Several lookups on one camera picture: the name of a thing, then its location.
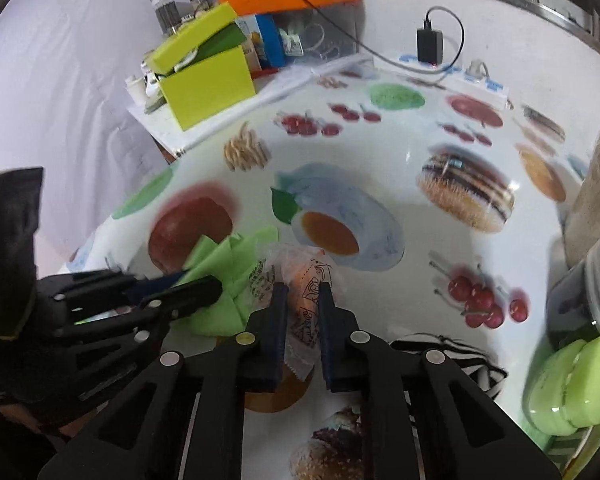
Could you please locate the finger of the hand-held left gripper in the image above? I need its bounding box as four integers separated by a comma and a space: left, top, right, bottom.
55, 276, 224, 356
37, 269, 191, 312

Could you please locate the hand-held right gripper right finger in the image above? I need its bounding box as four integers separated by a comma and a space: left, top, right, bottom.
317, 281, 563, 480

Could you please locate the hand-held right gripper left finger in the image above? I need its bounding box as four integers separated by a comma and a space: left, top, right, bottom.
37, 282, 289, 480

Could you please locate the green cloth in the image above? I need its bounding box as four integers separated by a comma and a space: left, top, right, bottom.
172, 225, 281, 337

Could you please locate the clear plastic bread packet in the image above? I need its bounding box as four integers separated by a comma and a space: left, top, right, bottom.
250, 242, 348, 383

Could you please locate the black white striped cloth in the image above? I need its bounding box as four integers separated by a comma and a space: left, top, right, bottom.
390, 335, 509, 403

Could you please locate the person's left forearm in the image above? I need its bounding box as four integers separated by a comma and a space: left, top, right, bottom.
0, 166, 45, 342

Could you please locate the person's left hand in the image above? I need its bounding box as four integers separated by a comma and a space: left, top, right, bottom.
0, 400, 88, 443

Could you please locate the white shelf board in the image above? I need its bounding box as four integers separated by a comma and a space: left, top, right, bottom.
126, 55, 376, 165

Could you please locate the fruit printed tablecloth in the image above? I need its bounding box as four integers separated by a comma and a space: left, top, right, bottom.
67, 55, 600, 480

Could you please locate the small white jar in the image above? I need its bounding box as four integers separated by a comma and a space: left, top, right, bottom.
126, 75, 148, 104

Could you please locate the lime green box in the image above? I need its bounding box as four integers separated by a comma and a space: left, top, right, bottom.
145, 2, 257, 132

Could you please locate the dark green inner box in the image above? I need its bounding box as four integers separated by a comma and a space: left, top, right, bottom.
195, 24, 247, 61

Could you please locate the blue box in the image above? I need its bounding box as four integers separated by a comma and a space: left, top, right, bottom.
254, 12, 287, 70

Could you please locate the dark glass jar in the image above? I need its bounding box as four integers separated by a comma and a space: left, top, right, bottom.
150, 0, 181, 36

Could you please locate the white power strip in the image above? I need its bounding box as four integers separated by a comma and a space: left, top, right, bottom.
372, 52, 511, 109

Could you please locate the black charger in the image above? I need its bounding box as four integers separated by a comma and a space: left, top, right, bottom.
416, 27, 445, 66

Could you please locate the metal window grille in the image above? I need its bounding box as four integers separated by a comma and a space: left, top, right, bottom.
355, 0, 600, 68

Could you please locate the white coiled cable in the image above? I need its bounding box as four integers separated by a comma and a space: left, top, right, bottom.
299, 24, 342, 59

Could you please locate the long black cable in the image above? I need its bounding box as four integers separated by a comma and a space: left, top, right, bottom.
274, 0, 448, 76

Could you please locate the black charger cable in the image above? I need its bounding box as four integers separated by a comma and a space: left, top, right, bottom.
424, 6, 466, 75

